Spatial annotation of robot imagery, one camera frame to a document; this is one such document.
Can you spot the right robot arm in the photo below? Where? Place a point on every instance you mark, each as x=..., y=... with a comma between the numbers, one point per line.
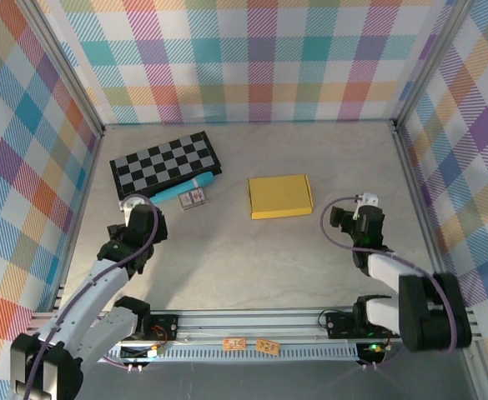
x=423, y=308

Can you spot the aluminium frame post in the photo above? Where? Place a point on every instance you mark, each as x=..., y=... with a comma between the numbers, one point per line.
x=435, y=62
x=60, y=68

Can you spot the yellow paper box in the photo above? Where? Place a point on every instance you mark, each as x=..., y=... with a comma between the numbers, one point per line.
x=280, y=196

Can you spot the black controller board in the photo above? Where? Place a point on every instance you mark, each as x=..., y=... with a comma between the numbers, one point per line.
x=137, y=353
x=370, y=353

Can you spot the turquoise toy microphone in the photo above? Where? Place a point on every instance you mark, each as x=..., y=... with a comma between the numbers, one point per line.
x=181, y=189

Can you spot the black and grey chessboard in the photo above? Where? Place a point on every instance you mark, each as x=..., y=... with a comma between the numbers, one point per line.
x=164, y=166

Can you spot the orange paper tag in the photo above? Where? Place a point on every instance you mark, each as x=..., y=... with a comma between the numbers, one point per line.
x=268, y=346
x=234, y=344

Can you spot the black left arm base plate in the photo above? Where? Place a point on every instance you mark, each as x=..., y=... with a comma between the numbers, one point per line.
x=164, y=327

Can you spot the aluminium side rail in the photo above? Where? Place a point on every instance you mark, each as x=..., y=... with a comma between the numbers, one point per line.
x=425, y=200
x=74, y=225

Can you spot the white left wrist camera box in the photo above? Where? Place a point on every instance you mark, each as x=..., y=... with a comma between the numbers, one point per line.
x=130, y=204

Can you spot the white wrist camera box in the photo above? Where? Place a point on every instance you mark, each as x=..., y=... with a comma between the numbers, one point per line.
x=366, y=200
x=130, y=204

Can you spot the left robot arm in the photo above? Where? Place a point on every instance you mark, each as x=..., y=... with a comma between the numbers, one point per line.
x=97, y=287

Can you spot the aluminium frame rail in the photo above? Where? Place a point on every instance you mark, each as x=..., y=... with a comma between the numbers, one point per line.
x=248, y=323

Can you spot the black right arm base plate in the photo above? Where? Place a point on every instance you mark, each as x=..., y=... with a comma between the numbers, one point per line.
x=339, y=325

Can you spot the playing card box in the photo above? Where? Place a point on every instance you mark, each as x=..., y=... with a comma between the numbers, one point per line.
x=192, y=198

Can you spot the plaid fabric backdrop panel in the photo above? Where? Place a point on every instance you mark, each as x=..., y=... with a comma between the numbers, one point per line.
x=477, y=166
x=243, y=58
x=14, y=166

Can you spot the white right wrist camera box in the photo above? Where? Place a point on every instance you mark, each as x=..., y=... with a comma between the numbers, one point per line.
x=366, y=200

